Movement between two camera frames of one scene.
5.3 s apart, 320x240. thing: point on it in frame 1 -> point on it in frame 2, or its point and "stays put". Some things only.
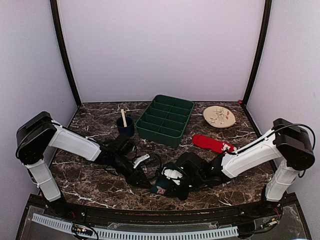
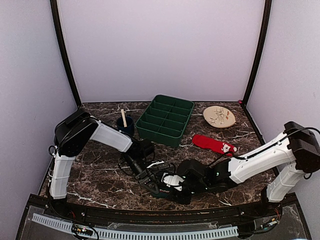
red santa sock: (211, 144) stays put
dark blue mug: (128, 131) stays put
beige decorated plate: (219, 116) stays put
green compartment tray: (164, 119) stays put
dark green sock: (162, 184) -> (163, 193)
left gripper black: (135, 177) -> (144, 177)
